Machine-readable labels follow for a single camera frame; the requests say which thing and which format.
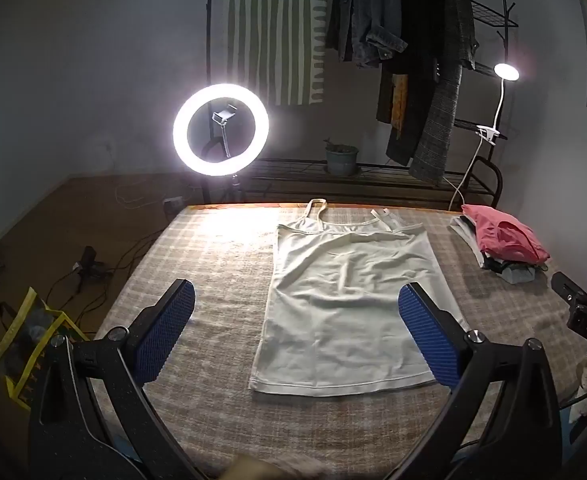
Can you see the potted plant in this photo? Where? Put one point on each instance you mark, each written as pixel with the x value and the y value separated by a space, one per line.
pixel 342 160

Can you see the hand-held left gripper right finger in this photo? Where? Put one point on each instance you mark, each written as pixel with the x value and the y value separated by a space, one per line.
pixel 427 332

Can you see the grey-blue folded garment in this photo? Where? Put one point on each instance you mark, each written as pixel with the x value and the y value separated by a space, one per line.
pixel 521 275

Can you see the phone holder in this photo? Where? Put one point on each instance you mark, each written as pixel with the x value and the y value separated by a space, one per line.
pixel 225 116

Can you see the orange scarf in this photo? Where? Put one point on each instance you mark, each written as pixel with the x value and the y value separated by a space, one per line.
pixel 399 105

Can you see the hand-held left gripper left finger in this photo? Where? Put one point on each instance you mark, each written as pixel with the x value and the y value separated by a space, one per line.
pixel 169 327

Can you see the pink folded garment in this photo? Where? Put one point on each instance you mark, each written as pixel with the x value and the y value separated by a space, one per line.
pixel 503 237

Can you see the dark folded garment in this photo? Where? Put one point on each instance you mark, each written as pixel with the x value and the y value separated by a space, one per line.
pixel 516 265

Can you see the black metal clothes rack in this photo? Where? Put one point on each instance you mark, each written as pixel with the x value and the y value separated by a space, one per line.
pixel 293 175

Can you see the white folded garment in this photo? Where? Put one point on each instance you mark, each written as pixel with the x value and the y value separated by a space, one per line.
pixel 466 240

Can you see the hanging blue jeans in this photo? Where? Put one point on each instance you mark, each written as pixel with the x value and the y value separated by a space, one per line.
pixel 368 15

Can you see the green striped hanging cloth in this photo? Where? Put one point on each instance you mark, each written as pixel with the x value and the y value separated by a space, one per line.
pixel 273 35

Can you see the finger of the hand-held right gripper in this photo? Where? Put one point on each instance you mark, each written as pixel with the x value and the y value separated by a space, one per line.
pixel 566 286

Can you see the yellow-trimmed bag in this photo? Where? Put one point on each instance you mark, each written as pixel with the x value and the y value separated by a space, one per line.
pixel 33 330

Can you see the beige plaid blanket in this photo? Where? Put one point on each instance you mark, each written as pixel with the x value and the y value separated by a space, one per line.
pixel 223 270

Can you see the grey plaid coat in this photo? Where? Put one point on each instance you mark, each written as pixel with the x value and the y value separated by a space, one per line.
pixel 443 110

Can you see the black coat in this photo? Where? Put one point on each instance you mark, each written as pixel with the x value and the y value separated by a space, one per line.
pixel 418 35

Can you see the white tank top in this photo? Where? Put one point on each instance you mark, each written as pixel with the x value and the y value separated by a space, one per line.
pixel 353 300

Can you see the white clip lamp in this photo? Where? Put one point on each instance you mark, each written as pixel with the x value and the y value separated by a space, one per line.
pixel 506 71

